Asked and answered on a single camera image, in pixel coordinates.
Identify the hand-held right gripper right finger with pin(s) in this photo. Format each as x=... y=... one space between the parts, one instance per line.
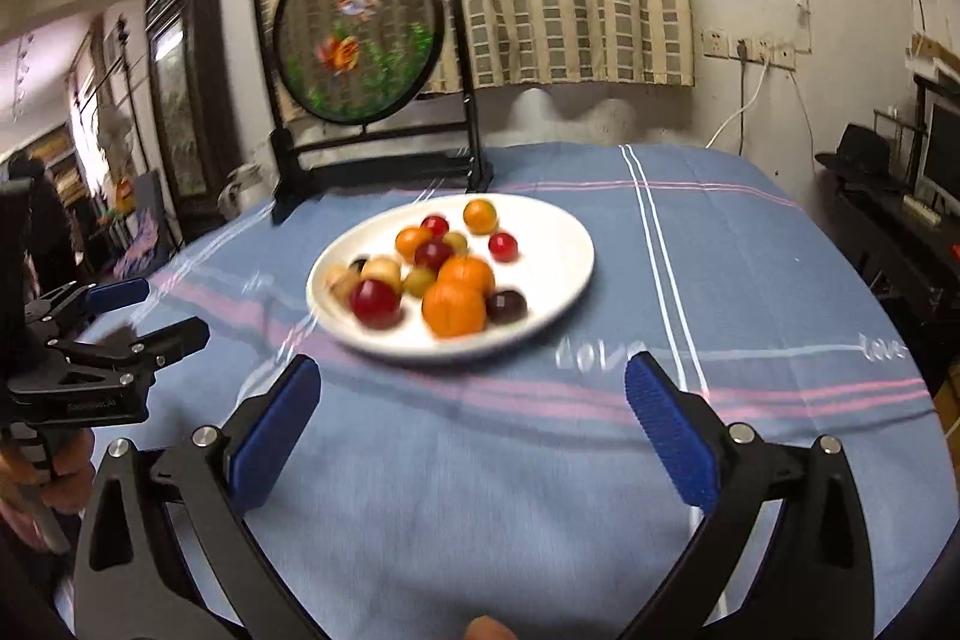
x=671 y=437

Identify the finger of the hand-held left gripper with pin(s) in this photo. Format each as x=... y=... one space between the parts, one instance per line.
x=176 y=336
x=120 y=293

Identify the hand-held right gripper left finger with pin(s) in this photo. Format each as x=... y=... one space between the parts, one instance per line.
x=274 y=437

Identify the tan spotted round fruit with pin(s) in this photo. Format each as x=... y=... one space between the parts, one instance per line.
x=341 y=286

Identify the red cherry tomato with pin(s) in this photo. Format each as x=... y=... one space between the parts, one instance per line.
x=375 y=302
x=502 y=245
x=434 y=225

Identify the dark purple plum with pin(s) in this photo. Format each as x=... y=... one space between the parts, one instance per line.
x=506 y=305

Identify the yellow-green round fruit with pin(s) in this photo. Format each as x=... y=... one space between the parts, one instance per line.
x=420 y=283

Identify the white oval plate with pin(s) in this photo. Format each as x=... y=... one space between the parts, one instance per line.
x=555 y=250

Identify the small orange kumquat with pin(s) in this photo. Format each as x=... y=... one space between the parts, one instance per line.
x=480 y=215
x=409 y=241

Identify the person's left hand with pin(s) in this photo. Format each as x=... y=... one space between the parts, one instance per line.
x=75 y=471

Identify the person's right hand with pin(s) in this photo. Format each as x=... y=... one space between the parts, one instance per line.
x=489 y=630

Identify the floral printed cloth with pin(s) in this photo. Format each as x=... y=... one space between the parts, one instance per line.
x=139 y=242

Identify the white kettle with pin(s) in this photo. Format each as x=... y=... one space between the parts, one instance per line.
x=240 y=190

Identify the blue striped tablecloth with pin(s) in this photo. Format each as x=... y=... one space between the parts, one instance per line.
x=487 y=497

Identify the orange mandarin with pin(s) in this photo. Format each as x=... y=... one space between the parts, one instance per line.
x=466 y=272
x=453 y=310

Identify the dark wooden cabinet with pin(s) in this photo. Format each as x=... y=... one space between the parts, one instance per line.
x=217 y=48

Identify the black side desk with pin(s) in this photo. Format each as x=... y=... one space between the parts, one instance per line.
x=900 y=250

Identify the white fluffy cloth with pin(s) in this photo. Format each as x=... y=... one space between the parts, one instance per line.
x=570 y=119

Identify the white power strip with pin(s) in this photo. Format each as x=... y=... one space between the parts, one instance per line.
x=921 y=210

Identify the black hat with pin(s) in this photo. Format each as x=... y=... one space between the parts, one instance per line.
x=862 y=149

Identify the round embroidered fish screen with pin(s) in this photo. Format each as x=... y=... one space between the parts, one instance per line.
x=356 y=33

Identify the computer monitor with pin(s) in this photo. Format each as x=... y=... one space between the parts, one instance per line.
x=941 y=153

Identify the wall socket strip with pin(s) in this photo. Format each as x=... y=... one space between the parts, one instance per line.
x=716 y=42

